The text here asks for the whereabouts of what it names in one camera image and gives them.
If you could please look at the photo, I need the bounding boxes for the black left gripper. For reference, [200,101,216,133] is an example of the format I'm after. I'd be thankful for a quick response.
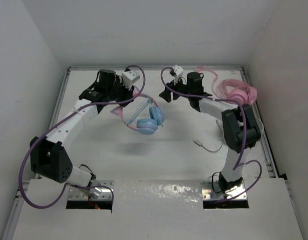
[106,78,134,107]

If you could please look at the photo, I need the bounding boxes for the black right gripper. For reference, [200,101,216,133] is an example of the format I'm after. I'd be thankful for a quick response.
[160,74,193,102]

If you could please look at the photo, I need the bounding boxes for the teal headphone cable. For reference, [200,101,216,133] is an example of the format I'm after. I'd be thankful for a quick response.
[126,94,154,126]

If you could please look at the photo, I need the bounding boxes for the pink blue cat-ear headphones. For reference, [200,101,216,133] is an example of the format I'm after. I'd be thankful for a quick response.
[109,92,166,136]

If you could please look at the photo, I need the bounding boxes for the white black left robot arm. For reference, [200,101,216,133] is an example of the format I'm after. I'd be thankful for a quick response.
[30,68,140,188]

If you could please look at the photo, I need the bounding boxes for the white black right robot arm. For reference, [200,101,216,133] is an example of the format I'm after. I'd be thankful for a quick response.
[159,67,262,193]

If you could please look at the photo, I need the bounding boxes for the white grey headphones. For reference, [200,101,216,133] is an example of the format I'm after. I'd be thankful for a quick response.
[216,117,264,148]

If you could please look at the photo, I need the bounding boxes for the white front cover board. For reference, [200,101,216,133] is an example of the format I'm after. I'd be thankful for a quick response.
[13,178,302,240]

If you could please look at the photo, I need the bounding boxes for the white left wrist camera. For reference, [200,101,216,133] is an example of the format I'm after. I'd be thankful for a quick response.
[121,70,140,89]

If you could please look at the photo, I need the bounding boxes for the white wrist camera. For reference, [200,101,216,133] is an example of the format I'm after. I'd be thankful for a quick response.
[121,70,140,89]
[169,65,184,79]

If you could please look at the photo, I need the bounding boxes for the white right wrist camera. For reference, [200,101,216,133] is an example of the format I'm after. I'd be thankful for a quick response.
[169,65,184,79]

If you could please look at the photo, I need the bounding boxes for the pink headphone cable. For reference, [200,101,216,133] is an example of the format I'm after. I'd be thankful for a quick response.
[195,66,226,99]

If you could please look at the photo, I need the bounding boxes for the white headphone cable with plug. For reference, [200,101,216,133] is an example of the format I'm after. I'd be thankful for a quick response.
[193,139,223,153]

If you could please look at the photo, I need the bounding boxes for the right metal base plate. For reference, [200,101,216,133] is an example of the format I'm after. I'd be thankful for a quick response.
[201,180,249,201]

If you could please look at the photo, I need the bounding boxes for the metal base plate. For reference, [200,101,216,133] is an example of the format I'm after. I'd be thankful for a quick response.
[68,179,114,201]
[201,180,249,201]

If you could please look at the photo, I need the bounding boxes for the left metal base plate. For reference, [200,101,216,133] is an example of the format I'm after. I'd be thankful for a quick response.
[68,179,114,201]

